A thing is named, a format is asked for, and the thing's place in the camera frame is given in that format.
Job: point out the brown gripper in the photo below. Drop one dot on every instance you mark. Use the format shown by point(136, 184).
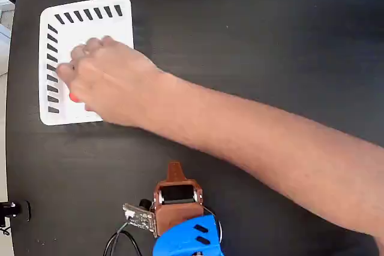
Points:
point(177, 210)

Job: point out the red turtle toy gold shell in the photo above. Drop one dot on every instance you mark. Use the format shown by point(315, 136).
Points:
point(74, 97)

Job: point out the blue 3D-printed robot arm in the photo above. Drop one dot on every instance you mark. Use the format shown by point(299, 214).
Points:
point(189, 238)

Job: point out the person's bare forearm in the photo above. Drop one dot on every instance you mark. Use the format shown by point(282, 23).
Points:
point(255, 151)

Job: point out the white rectangular tray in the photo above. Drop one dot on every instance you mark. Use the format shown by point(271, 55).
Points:
point(90, 26)

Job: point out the person's bare hand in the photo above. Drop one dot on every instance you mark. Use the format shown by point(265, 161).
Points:
point(114, 82)

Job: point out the black table clamp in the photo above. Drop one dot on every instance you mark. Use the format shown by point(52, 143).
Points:
point(16, 209)

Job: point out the small camera circuit board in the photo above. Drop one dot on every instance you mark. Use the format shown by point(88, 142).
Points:
point(139, 216)

